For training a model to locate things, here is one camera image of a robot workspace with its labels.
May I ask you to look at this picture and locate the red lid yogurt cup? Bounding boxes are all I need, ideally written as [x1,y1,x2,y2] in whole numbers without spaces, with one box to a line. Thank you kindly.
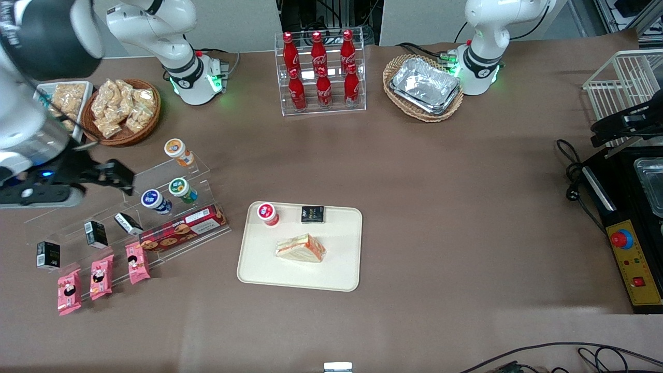
[257,202,280,227]

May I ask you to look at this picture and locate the aluminium frame rack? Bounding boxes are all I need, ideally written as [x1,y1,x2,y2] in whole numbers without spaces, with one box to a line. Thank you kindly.
[593,0,663,48]

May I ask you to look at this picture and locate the red cola bottle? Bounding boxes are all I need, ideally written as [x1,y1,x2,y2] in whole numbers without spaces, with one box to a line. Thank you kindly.
[340,30,357,70]
[310,32,327,73]
[344,64,361,106]
[282,32,300,76]
[288,68,307,111]
[315,67,333,108]

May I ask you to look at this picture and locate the clear acrylic bottle rack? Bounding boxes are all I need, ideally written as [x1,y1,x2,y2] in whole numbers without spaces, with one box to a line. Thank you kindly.
[274,27,367,117]

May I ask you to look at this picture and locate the metal container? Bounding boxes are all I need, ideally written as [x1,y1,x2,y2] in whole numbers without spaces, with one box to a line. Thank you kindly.
[633,157,663,218]

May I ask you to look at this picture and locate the white rectangular dish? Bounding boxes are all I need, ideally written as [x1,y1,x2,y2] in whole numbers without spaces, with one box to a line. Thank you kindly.
[34,81,94,145]

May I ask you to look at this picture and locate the grey cable of right arm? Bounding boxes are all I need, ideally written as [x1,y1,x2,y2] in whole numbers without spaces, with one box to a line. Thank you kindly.
[199,49,241,81]

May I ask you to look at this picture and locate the orange lid yogurt cup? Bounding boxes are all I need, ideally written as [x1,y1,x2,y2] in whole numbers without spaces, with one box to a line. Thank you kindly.
[164,138,195,167]

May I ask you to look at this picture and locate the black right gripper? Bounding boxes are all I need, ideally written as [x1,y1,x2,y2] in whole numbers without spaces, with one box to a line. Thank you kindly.
[0,148,135,209]

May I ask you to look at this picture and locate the black cables bundle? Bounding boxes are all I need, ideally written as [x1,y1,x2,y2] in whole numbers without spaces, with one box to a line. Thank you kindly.
[458,341,663,373]

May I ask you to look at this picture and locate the pink snack pack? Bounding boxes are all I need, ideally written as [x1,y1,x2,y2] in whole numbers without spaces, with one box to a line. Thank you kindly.
[90,255,114,301]
[126,241,151,285]
[57,268,82,315]

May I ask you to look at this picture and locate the blue lid yogurt cup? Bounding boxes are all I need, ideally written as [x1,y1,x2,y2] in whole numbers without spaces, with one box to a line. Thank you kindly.
[141,189,172,215]

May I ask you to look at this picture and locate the black power cable with plug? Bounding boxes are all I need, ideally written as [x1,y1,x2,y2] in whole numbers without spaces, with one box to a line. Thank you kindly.
[556,139,608,235]

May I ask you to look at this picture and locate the red biscuit box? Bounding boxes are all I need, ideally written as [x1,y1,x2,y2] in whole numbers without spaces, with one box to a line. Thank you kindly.
[139,205,227,253]

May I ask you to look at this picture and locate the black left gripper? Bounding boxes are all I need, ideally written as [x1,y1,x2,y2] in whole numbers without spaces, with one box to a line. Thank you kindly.
[590,96,663,148]

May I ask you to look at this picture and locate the light wicker basket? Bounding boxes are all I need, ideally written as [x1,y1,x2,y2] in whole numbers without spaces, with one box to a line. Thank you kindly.
[383,54,465,123]

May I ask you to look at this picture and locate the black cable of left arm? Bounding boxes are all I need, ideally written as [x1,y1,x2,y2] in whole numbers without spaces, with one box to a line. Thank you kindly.
[396,41,459,62]

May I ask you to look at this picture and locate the brown wicker basket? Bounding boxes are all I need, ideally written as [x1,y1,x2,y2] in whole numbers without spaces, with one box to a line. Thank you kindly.
[80,79,161,147]

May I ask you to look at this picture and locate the beige plastic tray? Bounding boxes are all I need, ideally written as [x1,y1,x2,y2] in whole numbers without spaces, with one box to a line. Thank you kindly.
[237,201,363,292]

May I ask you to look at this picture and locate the black and yellow control box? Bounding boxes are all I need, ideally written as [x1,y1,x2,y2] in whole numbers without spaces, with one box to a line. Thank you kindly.
[581,149,663,314]

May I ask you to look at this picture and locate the white wire basket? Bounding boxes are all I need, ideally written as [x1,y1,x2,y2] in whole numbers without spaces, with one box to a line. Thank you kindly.
[582,49,663,148]

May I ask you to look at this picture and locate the clear bag of puffed snacks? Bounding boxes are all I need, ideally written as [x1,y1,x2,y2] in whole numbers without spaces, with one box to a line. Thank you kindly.
[92,80,117,117]
[126,106,153,134]
[115,79,136,104]
[111,98,133,125]
[132,88,156,112]
[94,117,122,139]

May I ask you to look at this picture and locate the aluminium foil tray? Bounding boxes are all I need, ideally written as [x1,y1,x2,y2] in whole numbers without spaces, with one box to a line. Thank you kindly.
[390,57,462,115]

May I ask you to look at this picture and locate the green lid yogurt cup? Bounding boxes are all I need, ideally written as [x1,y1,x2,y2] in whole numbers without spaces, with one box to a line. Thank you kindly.
[168,177,198,204]

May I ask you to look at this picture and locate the clear acrylic stepped stand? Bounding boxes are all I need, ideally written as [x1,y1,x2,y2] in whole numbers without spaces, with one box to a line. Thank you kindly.
[23,154,233,306]

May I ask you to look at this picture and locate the red emergency stop button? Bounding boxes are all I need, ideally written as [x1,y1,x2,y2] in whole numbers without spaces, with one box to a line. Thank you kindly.
[610,229,635,249]

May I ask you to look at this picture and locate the triangle sandwich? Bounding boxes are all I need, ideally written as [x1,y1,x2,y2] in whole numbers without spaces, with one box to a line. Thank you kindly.
[275,233,327,263]

